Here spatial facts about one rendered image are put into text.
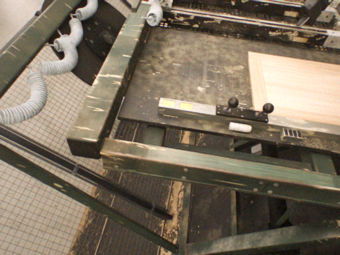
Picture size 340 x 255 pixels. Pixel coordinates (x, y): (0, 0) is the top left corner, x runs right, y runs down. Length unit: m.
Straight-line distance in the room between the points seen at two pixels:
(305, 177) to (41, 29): 1.32
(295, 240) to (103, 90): 1.08
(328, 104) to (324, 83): 0.15
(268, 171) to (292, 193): 0.12
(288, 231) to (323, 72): 0.79
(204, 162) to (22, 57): 0.93
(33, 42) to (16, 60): 0.15
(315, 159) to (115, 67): 0.85
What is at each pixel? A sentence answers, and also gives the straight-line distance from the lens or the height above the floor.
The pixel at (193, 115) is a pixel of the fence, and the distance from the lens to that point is 0.99.
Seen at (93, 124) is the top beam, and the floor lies 1.83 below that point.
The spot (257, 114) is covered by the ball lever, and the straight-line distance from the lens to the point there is 1.02.
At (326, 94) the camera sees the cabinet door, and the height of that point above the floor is 1.07.
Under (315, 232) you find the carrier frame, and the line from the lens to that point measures 1.39.
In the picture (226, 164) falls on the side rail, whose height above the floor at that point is 1.45.
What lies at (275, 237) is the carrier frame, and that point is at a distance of 1.46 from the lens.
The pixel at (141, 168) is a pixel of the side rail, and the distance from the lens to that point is 0.88.
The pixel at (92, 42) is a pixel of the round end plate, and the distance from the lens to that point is 1.70.
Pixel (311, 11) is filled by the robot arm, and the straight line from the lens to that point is 1.46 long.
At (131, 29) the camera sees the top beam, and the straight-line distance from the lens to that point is 1.31.
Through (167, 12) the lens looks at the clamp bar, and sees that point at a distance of 1.55.
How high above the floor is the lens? 2.02
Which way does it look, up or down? 27 degrees down
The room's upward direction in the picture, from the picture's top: 54 degrees counter-clockwise
